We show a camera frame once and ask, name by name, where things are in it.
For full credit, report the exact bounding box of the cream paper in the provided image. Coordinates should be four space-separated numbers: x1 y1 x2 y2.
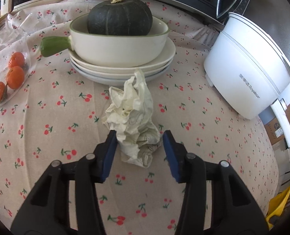
102 70 161 168

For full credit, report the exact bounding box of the yellow snack bag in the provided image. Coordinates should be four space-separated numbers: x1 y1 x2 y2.
266 186 290 230

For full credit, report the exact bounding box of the cherry print tablecloth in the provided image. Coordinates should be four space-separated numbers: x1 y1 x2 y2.
0 0 279 234

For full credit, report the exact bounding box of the right tangerine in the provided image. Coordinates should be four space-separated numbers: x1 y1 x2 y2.
6 66 24 90

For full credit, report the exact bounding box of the white electric cooking pot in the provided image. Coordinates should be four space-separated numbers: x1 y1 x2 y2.
204 12 290 147

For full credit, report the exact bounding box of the lower white plate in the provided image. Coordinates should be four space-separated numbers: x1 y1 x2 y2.
71 60 173 87

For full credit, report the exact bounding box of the white plate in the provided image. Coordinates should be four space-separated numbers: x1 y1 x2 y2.
71 60 173 87
68 38 176 74

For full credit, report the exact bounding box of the top tangerine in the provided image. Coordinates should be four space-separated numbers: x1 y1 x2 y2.
8 52 25 69

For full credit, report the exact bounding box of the upper white plate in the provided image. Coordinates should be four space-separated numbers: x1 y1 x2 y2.
68 38 176 74

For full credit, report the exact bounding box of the dark green pumpkin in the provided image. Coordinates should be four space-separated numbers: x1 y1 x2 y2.
87 0 153 36

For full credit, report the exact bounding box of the white bowl with green handle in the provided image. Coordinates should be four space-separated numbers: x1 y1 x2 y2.
39 14 169 66

